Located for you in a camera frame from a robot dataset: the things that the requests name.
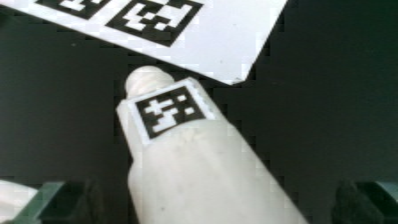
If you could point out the white marker sheet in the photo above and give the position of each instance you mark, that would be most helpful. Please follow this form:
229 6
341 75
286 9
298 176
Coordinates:
202 34

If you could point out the white cylindrical table leg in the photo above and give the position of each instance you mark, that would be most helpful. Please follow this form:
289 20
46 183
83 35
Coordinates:
199 182

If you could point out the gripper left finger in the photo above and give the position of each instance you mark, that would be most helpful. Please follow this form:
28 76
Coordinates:
53 204

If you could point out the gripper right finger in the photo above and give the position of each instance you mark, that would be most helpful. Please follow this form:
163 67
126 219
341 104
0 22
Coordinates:
366 202

